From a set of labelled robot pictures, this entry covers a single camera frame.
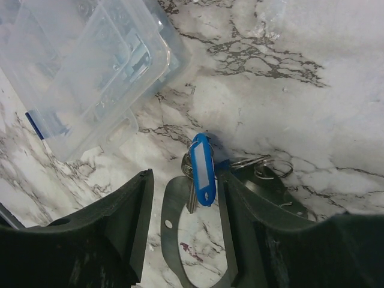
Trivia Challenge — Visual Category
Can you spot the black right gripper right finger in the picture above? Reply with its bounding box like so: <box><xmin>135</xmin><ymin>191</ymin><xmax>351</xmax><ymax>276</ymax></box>
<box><xmin>218</xmin><ymin>171</ymin><xmax>383</xmax><ymax>287</ymax></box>

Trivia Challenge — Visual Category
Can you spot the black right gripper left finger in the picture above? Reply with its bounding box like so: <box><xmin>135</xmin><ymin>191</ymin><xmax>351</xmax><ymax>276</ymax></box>
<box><xmin>1</xmin><ymin>170</ymin><xmax>154</xmax><ymax>287</ymax></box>

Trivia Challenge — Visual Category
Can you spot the split keyring five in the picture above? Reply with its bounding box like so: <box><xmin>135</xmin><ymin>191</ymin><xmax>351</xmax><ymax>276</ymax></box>
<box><xmin>229</xmin><ymin>156</ymin><xmax>270</xmax><ymax>170</ymax></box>

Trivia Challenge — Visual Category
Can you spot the split keyring six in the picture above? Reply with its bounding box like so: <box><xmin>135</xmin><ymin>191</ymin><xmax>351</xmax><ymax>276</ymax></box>
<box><xmin>254</xmin><ymin>158</ymin><xmax>293</xmax><ymax>180</ymax></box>

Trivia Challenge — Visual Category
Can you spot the clear plastic screw organizer box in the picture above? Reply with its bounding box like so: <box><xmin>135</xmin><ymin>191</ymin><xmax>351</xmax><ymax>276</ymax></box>
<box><xmin>1</xmin><ymin>0</ymin><xmax>189</xmax><ymax>161</ymax></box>

